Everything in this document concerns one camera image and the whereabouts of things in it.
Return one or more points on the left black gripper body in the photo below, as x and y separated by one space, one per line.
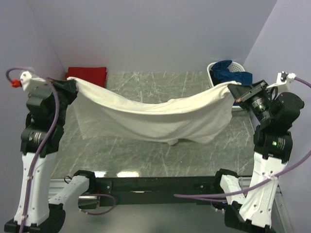
65 100

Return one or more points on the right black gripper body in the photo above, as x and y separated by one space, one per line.
259 104

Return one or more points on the white plastic laundry basket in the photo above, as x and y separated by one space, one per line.
233 67

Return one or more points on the crumpled blue t shirt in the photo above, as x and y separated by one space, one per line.
221 74

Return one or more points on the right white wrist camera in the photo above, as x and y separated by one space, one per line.
283 81

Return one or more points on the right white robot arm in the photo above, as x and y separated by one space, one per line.
250 212

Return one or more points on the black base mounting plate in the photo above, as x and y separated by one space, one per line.
155 190

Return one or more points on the folded red t shirt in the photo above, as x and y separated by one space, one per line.
94 75

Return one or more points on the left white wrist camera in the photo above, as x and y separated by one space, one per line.
27 81

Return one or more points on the cream white t shirt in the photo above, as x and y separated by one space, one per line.
199 118

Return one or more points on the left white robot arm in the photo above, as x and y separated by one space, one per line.
37 213

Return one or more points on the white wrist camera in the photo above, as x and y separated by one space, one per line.
283 81
27 81

